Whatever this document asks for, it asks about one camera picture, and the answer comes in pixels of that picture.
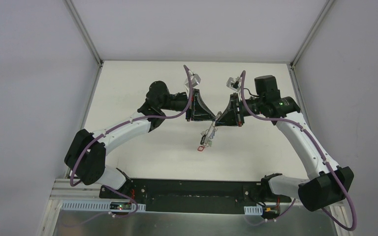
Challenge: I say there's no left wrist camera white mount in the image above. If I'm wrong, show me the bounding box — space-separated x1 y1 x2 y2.
184 69 201 94

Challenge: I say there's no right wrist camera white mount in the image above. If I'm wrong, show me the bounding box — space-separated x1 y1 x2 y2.
226 77 241 93

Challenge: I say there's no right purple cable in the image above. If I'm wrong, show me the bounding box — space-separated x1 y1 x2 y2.
240 70 358 232

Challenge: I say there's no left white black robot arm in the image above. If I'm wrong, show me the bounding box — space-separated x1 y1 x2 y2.
64 81 216 199

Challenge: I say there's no large metal keyring disc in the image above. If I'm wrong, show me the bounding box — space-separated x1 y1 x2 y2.
200 111 222 148

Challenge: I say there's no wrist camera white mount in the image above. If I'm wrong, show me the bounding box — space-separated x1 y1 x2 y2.
226 77 241 93
184 69 201 94

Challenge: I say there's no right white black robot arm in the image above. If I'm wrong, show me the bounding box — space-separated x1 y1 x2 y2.
216 75 354 211

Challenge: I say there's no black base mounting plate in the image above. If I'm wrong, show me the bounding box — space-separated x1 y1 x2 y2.
99 177 291 216

